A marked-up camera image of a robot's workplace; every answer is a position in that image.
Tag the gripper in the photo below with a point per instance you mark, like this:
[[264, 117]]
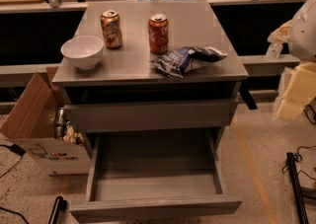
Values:
[[304, 34]]

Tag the blue chip bag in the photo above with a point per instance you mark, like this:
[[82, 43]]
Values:
[[177, 62]]

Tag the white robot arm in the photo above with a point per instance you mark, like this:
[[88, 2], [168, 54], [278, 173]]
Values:
[[299, 34]]

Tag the grey drawer cabinet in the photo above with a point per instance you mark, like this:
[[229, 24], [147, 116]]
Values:
[[125, 75]]

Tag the closed grey upper drawer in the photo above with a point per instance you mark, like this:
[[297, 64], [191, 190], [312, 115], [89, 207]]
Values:
[[151, 115]]

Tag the open grey bottom drawer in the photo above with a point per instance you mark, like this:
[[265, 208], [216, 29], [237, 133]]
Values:
[[152, 175]]

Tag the orange soda can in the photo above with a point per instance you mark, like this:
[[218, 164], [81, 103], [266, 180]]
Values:
[[158, 31]]

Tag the black stand on floor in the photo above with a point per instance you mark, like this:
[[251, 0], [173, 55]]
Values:
[[300, 193]]

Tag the gold patterned soda can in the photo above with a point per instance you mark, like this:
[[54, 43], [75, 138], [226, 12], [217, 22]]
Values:
[[110, 24]]

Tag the white bowl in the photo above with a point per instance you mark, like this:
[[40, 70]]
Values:
[[83, 52]]

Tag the cans inside cardboard box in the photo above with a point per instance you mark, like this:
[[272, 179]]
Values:
[[63, 129]]

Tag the open cardboard box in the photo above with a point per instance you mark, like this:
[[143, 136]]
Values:
[[31, 126]]

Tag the black object bottom left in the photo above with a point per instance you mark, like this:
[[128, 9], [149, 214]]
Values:
[[59, 206]]

